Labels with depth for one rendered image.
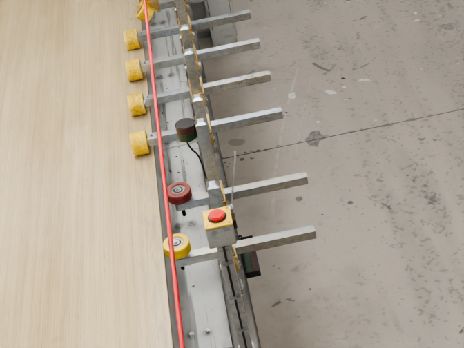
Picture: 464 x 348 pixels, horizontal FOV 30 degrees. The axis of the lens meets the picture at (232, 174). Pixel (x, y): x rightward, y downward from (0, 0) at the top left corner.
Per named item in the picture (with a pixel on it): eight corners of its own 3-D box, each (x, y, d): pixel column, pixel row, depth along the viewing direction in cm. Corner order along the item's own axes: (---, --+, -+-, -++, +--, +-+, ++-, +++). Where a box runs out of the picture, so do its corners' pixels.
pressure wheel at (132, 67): (137, 54, 332) (141, 72, 329) (141, 64, 339) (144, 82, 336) (122, 57, 332) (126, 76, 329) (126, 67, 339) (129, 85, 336)
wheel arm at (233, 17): (250, 15, 356) (248, 7, 354) (251, 19, 354) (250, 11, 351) (131, 40, 356) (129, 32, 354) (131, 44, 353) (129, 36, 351)
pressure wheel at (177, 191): (195, 204, 286) (188, 177, 280) (197, 220, 280) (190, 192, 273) (171, 209, 286) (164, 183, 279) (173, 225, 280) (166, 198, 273)
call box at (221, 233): (233, 228, 221) (228, 204, 217) (237, 246, 216) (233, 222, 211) (207, 233, 221) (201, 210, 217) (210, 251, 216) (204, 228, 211)
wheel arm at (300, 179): (306, 180, 283) (305, 170, 281) (308, 186, 281) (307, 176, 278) (176, 207, 283) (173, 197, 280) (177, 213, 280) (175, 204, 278)
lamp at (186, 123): (206, 172, 273) (193, 116, 259) (208, 182, 268) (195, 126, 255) (188, 175, 273) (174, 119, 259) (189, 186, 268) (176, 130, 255)
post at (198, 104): (225, 204, 312) (201, 92, 283) (226, 209, 309) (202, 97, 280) (215, 205, 312) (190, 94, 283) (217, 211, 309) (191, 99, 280)
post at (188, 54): (215, 155, 330) (192, 46, 301) (217, 161, 327) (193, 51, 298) (206, 157, 330) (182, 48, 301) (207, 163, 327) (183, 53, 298)
